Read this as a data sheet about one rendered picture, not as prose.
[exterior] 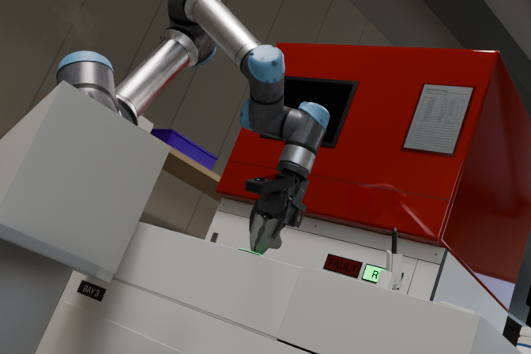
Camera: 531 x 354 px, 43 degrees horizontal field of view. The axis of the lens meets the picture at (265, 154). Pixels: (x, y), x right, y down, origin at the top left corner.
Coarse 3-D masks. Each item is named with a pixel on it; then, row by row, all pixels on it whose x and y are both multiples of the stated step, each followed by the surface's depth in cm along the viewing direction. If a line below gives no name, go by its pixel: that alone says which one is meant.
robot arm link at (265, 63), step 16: (176, 0) 165; (192, 0) 161; (208, 0) 159; (176, 16) 169; (192, 16) 163; (208, 16) 156; (224, 16) 154; (208, 32) 157; (224, 32) 151; (240, 32) 150; (224, 48) 151; (240, 48) 147; (256, 48) 143; (272, 48) 143; (240, 64) 147; (256, 64) 140; (272, 64) 140; (256, 80) 142; (272, 80) 142; (256, 96) 146; (272, 96) 145
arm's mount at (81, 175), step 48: (48, 96) 121; (0, 144) 126; (48, 144) 119; (96, 144) 125; (144, 144) 132; (0, 192) 116; (48, 192) 119; (96, 192) 126; (144, 192) 133; (48, 240) 120; (96, 240) 126
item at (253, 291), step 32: (128, 256) 155; (160, 256) 150; (192, 256) 145; (224, 256) 140; (256, 256) 136; (160, 288) 145; (192, 288) 141; (224, 288) 137; (256, 288) 133; (288, 288) 129; (256, 320) 130
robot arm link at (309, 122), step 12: (300, 108) 150; (312, 108) 149; (324, 108) 150; (288, 120) 149; (300, 120) 148; (312, 120) 148; (324, 120) 149; (288, 132) 149; (300, 132) 148; (312, 132) 148; (324, 132) 150; (300, 144) 147; (312, 144) 147
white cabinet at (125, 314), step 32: (96, 288) 155; (128, 288) 150; (64, 320) 156; (96, 320) 151; (128, 320) 146; (160, 320) 142; (192, 320) 137; (64, 352) 152; (96, 352) 147; (128, 352) 142; (160, 352) 138; (192, 352) 134; (224, 352) 130; (256, 352) 126; (288, 352) 123
